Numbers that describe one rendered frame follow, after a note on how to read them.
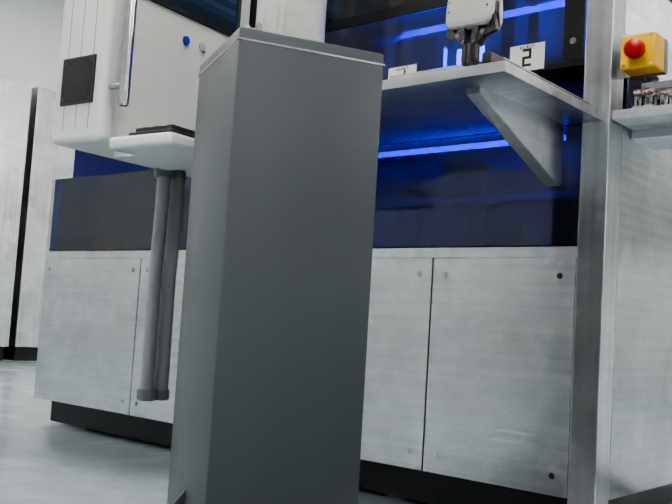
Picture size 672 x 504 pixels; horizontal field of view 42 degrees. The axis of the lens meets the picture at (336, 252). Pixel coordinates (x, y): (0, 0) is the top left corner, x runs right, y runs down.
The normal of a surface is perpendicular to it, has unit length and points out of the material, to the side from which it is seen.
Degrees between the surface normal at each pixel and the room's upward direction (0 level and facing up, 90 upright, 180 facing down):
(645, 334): 90
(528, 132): 90
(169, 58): 90
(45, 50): 90
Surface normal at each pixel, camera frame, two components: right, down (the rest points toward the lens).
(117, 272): -0.65, -0.10
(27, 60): 0.76, 0.00
